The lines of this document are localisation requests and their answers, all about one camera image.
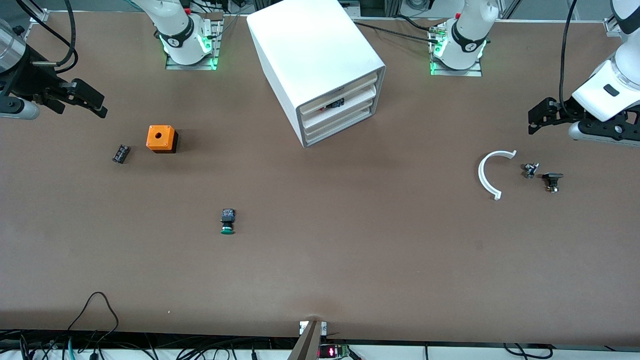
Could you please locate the green push button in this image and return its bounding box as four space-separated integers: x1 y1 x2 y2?
220 208 237 236

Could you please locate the white lowest cabinet drawer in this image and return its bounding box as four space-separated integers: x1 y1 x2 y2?
303 105 376 147

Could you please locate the orange button box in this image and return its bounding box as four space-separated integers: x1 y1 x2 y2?
146 125 179 154

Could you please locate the white middle cabinet drawer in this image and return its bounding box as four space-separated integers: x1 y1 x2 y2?
300 85 377 129

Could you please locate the white uppermost cabinet drawer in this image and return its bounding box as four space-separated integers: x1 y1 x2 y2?
298 71 379 113

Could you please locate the white drawer cabinet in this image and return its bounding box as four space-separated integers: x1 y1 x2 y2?
246 0 387 149

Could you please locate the black contact block part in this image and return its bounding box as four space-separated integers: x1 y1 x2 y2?
542 172 564 193

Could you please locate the red lit electronics board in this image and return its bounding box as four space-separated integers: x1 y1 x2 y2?
319 344 351 360

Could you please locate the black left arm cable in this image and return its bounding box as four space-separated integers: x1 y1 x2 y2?
559 0 581 118

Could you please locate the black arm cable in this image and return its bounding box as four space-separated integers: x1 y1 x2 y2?
17 0 78 68
559 0 581 118

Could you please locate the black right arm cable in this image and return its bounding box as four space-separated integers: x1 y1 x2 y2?
17 0 78 68

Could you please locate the white curved plastic bracket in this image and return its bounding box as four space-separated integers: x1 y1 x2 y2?
478 150 517 201

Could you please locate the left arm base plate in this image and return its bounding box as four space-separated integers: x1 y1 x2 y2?
429 22 483 77

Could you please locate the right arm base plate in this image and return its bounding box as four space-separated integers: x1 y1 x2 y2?
165 12 224 71

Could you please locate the black cable on table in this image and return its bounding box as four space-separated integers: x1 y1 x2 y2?
352 20 446 45

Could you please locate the black looped cable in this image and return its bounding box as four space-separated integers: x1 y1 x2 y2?
67 291 120 346

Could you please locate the grey camera post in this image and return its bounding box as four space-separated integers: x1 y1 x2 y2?
287 320 323 360

